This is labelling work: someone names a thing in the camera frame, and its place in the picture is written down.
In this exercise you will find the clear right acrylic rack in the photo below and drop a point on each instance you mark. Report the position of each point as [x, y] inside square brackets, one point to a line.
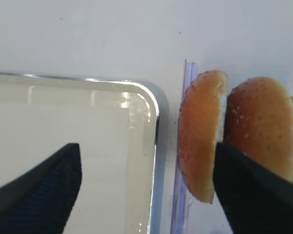
[181, 196]

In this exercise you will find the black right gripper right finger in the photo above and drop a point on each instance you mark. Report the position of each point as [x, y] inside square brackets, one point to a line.
[254, 200]

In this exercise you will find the sesame bun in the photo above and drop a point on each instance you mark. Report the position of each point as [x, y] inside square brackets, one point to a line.
[204, 110]
[259, 123]

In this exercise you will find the white metal tray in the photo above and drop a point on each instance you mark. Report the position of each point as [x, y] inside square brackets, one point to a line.
[116, 125]

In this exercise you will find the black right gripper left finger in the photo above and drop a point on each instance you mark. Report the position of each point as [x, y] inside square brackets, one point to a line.
[41, 200]

